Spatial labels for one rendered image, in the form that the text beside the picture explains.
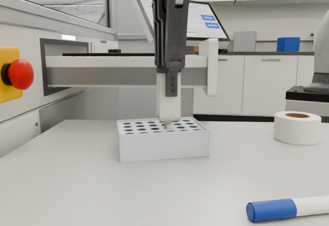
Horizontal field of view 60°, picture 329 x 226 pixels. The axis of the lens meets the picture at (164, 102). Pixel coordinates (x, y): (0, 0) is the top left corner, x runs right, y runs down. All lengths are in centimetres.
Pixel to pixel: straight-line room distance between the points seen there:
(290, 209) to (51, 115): 50
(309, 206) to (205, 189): 10
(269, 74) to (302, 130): 322
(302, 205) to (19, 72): 34
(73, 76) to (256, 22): 393
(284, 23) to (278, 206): 423
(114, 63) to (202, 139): 26
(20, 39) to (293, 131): 47
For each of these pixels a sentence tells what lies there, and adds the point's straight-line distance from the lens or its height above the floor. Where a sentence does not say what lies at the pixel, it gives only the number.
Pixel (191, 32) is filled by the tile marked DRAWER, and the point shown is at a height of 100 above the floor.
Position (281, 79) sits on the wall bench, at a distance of 374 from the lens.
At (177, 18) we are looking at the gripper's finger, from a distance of 35.
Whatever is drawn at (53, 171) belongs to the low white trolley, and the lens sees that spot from 38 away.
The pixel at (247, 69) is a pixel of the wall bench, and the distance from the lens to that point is 366.
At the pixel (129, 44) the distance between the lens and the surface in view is 243.
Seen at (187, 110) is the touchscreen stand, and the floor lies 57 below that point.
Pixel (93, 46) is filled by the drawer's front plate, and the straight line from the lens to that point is 90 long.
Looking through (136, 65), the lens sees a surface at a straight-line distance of 57.
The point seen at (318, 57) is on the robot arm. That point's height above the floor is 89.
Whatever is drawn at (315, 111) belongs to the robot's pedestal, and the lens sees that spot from 93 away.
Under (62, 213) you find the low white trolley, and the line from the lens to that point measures 29.
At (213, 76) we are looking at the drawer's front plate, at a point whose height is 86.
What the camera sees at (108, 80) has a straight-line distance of 58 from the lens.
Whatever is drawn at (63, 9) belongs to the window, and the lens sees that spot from 77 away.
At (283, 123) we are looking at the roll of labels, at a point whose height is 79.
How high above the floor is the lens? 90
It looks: 10 degrees down
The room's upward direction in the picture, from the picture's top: straight up
